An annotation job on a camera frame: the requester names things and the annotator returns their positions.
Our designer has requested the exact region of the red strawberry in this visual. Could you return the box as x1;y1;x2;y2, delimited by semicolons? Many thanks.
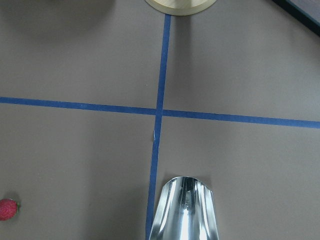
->
0;198;20;221

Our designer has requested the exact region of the metal scoop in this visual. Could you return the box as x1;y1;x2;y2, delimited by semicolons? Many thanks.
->
149;176;219;240

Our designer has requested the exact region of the wooden cup stand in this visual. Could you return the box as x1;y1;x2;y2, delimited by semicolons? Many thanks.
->
145;0;216;16

